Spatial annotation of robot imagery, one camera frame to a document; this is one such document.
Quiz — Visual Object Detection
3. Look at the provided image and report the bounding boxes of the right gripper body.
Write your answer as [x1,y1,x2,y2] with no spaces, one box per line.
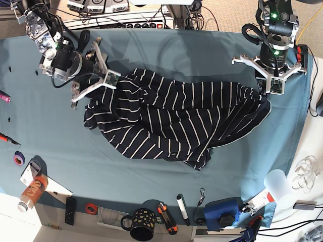
[39,37,120,109]

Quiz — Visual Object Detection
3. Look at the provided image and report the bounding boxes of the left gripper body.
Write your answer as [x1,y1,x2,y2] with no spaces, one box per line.
[232,43,307,95]

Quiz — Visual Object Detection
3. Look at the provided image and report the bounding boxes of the navy white striped t-shirt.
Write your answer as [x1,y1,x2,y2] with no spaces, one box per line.
[84,69,272,170]

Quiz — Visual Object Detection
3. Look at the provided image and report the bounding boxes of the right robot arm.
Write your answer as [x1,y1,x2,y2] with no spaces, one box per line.
[10,1,121,108]

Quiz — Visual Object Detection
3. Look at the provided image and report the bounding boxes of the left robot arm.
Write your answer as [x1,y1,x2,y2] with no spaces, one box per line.
[232,1,308,95]

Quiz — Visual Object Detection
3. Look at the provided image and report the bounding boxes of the black red clamp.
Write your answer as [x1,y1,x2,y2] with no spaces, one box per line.
[295,44,309,71]

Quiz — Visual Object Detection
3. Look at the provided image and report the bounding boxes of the power strip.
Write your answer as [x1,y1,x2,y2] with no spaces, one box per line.
[111,21,175,30]

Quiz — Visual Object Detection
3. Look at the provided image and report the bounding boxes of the blue table cloth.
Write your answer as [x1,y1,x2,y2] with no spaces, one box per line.
[1,29,311,223]

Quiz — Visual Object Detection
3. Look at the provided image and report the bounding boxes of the translucent plastic cup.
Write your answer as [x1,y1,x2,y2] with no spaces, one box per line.
[264,169,296,209]

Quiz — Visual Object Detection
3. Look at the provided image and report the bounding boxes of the purple tape roll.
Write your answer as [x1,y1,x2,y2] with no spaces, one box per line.
[14,151,25,166]

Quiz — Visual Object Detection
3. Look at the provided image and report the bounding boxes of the white phone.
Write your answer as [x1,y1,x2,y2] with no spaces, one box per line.
[20,159,41,186]

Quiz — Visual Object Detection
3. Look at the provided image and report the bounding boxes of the black remote control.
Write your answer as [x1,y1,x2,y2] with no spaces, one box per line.
[65,197,76,226]

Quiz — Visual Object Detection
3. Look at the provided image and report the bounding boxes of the orange tape roll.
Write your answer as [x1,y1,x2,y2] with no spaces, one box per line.
[84,203,98,215]

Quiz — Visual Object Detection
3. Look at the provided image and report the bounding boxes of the blue box with knob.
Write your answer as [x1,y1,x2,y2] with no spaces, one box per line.
[203,200,241,231]

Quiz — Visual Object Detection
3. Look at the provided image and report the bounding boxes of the orange drink bottle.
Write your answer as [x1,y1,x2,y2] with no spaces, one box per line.
[17,176,48,213]

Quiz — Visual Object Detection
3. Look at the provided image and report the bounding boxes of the white marker pen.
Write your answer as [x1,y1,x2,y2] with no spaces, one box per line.
[176,194,190,226]

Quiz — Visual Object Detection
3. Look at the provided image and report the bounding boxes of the black yellow patterned mug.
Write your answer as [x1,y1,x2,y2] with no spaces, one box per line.
[120,208,156,241]

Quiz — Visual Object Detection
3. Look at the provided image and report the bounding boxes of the orange black utility knife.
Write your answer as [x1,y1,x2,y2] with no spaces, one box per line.
[157,202,178,235]

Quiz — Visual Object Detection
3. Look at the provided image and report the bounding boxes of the white cable bundle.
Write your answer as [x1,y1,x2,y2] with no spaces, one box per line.
[291,155,320,194]

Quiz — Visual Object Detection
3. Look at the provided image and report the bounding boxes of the black lanyard with clip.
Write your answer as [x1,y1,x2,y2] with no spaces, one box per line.
[192,187,206,225]

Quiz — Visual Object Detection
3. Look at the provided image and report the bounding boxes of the blue handled clamp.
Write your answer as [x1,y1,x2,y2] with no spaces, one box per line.
[230,215,263,242]

